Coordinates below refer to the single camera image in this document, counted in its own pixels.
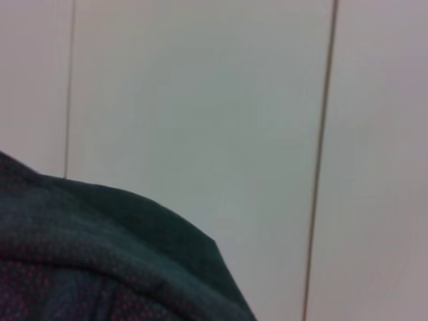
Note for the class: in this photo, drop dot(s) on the dark teal lunch bag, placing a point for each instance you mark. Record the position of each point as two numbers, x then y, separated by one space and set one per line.
100 250

